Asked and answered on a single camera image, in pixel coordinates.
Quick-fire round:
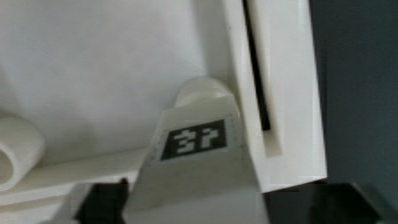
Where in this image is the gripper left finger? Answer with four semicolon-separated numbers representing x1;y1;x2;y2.
73;178;130;224

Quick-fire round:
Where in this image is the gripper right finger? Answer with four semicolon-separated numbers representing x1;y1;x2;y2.
265;181;386;224

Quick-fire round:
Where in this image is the white square table top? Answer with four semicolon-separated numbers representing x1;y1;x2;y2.
0;0;327;224

